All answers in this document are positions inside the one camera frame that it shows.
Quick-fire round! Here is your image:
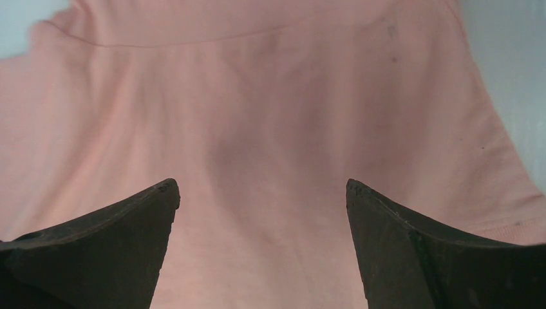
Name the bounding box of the salmon pink t shirt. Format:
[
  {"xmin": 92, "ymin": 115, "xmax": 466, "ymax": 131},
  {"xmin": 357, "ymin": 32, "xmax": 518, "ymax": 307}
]
[{"xmin": 1, "ymin": 1, "xmax": 545, "ymax": 308}]

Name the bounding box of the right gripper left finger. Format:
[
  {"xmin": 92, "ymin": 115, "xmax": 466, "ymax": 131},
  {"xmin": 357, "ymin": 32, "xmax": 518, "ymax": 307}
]
[{"xmin": 1, "ymin": 178, "xmax": 180, "ymax": 308}]

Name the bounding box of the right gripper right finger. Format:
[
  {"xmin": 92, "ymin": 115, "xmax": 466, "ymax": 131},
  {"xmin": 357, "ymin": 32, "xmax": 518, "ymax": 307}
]
[{"xmin": 346, "ymin": 179, "xmax": 545, "ymax": 309}]

